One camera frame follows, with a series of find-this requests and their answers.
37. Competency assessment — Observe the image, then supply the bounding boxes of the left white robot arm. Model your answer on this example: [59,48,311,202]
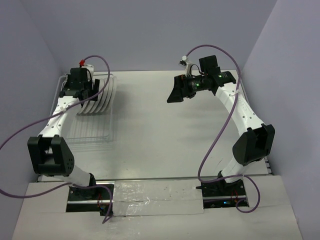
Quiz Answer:
[27,65,100,200]

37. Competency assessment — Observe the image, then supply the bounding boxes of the orange sunburst plate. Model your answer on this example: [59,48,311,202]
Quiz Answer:
[106,75,118,111]

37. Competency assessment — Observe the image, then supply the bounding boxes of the teal rim plate steam logo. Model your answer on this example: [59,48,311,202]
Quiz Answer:
[101,77,113,112]

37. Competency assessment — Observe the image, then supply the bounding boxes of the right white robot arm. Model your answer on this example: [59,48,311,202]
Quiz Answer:
[167,55,275,196]

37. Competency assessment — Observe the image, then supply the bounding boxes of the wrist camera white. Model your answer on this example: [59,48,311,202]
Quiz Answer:
[79,59,94,76]
[179,55,194,77]

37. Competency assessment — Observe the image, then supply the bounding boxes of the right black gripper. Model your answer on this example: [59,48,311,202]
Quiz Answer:
[167,73,209,103]

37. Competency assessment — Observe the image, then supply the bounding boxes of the teal red ring plate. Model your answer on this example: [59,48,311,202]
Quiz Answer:
[88,100,96,114]
[82,101,92,115]

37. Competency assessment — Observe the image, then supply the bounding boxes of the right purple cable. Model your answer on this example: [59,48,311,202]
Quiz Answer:
[197,44,262,214]

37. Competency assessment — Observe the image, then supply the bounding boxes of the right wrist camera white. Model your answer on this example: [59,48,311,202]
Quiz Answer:
[179,55,194,77]

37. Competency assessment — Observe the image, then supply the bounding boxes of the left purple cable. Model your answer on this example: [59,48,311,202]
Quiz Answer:
[0,55,115,223]

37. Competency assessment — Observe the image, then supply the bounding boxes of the wire dish rack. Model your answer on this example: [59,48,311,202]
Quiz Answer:
[65,72,114,145]

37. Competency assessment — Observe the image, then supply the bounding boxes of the hao shi plate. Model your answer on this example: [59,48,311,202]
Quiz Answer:
[91,98,104,114]
[97,82,109,114]

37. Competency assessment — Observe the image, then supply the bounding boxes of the red character plate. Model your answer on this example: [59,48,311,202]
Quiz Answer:
[77,102,87,115]

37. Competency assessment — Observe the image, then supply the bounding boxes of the purple cable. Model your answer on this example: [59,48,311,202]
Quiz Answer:
[0,55,115,223]
[197,44,262,214]

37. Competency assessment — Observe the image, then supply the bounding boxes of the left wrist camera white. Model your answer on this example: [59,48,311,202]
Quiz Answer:
[79,59,94,76]

